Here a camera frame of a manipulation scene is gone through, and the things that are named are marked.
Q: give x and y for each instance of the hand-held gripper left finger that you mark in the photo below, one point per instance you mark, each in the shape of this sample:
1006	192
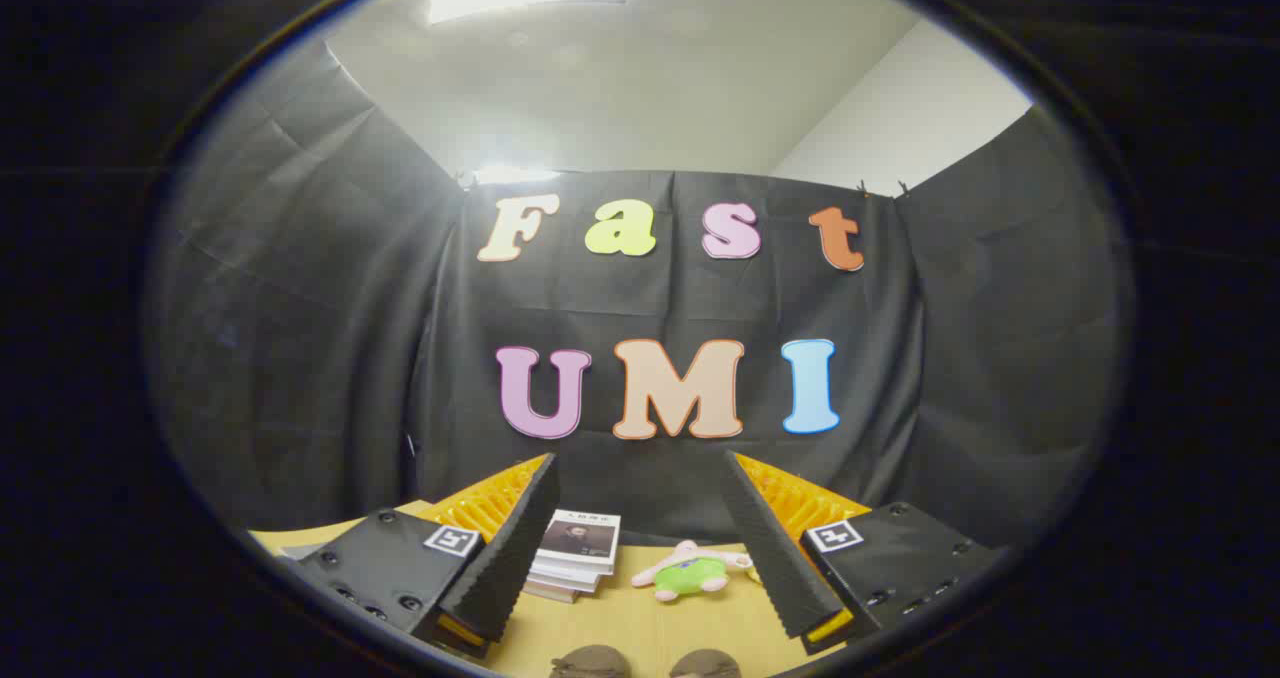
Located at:
515	548

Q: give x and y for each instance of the white portrait cover book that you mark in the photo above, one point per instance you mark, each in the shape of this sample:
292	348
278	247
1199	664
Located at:
582	536

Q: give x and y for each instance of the plain white book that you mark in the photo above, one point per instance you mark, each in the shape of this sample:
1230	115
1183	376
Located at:
570	573

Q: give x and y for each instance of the green and pink plush toy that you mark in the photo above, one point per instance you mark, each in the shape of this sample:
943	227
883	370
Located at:
690	576

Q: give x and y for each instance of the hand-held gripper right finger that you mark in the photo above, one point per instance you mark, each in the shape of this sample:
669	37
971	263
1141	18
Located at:
765	548

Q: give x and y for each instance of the brown shoe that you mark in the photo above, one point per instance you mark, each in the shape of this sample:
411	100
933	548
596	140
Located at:
590	662
705	664

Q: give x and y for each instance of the black backdrop cloth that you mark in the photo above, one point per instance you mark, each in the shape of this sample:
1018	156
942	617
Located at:
330	338

